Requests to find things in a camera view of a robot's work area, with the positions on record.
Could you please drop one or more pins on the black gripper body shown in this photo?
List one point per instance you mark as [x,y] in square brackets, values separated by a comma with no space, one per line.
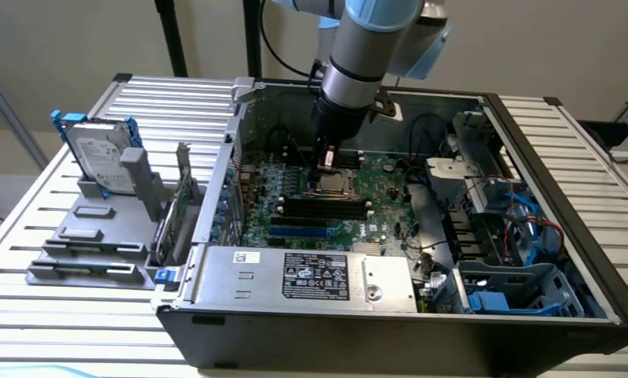
[338,120]

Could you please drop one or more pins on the silver CPU chip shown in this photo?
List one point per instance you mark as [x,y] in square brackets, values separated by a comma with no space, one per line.
[338,184]

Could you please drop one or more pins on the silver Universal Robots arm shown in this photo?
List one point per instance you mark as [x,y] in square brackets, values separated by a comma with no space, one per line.
[365,51]

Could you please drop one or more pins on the CPU socket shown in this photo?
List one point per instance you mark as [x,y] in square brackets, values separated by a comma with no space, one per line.
[314,188]

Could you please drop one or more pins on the black expansion slot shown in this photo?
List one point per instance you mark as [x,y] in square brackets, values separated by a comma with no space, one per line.
[298,221]

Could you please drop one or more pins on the blue expansion slot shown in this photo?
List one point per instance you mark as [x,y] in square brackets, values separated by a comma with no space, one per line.
[298,231]

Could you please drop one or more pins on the coin cell battery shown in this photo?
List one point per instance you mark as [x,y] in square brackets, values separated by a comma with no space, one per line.
[389,166]

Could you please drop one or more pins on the grey case latch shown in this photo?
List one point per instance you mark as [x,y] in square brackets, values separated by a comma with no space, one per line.
[242,88]

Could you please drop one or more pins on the green motherboard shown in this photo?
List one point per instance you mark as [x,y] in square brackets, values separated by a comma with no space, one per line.
[370,204]

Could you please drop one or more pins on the black RAM slots bank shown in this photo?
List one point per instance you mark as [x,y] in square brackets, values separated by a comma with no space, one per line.
[322,208]

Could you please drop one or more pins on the metal disk bay cage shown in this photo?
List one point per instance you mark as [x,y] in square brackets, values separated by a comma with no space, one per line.
[469,157]

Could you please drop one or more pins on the silver chipset heat sink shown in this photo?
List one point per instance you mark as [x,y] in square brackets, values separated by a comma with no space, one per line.
[367,248]

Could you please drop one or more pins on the green graphics card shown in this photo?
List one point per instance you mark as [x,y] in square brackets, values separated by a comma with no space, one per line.
[175,220]

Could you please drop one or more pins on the silver power supply unit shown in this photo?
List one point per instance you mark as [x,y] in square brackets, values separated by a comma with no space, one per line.
[262,277]

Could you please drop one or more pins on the silver hard disk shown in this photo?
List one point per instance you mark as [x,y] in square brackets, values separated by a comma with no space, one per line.
[102,155]

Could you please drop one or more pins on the blue disk caddy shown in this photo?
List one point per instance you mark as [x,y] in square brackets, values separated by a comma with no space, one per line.
[71,118]

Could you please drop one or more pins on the black box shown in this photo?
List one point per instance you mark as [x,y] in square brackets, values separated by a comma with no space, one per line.
[606,133]

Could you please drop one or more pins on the blue case latch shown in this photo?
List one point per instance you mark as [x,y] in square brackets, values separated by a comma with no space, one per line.
[166,275]

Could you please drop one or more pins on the grey parts rack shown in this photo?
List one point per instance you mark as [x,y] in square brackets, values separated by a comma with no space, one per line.
[102,232]

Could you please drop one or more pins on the blue plastic drive bay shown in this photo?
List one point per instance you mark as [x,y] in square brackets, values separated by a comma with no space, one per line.
[514,289]

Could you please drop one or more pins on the black open PC case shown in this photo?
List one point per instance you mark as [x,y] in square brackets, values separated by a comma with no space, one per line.
[377,338]

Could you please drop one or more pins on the green RAM stick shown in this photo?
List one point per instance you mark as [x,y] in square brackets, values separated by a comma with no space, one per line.
[86,270]

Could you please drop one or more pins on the cyan sheet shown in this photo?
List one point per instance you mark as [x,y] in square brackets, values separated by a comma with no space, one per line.
[26,372]

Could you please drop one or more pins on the black triangular bracket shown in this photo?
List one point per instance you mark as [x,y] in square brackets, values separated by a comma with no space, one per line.
[387,106]

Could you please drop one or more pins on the black stand post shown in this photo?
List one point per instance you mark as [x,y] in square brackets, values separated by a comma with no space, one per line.
[253,37]
[173,37]

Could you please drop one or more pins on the aluminium frame bar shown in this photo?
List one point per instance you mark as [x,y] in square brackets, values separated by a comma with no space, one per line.
[7,114]

